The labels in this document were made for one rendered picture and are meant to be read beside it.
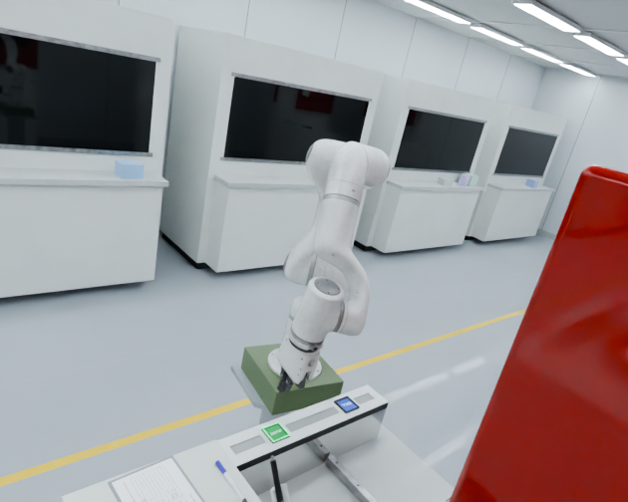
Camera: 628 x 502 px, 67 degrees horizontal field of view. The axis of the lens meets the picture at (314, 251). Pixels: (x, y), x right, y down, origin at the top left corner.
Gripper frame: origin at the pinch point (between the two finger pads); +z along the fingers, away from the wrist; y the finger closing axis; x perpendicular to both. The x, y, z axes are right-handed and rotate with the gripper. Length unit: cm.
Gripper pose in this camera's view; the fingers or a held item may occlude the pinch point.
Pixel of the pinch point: (285, 383)
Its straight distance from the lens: 125.3
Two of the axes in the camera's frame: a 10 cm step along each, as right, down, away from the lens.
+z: -3.2, 8.2, 4.8
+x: -7.6, 0.8, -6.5
